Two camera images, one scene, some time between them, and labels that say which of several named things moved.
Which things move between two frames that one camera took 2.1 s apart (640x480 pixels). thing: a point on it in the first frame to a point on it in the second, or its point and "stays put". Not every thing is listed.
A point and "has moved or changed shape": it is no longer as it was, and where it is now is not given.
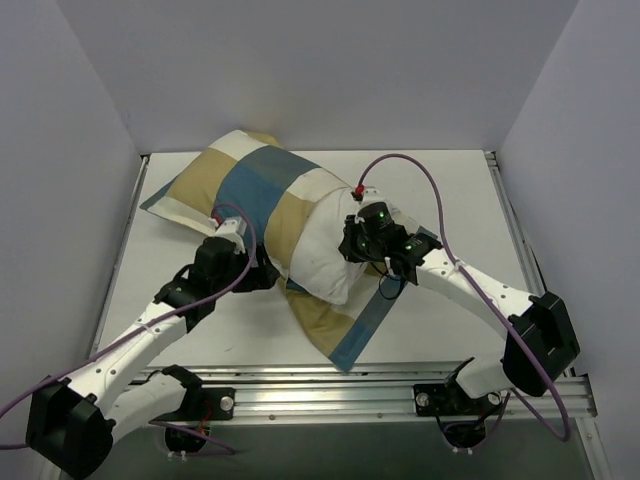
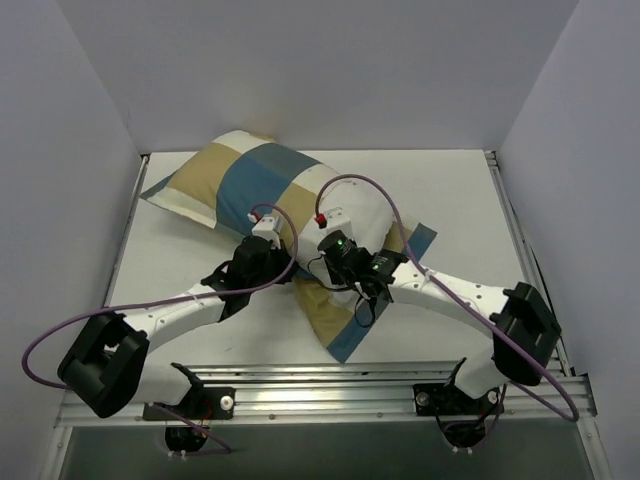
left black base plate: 204,404 stays put
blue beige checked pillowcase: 265,184 has moved or changed shape
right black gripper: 351,245 to 329,245
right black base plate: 447,399 stays put
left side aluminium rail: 125,236 stays put
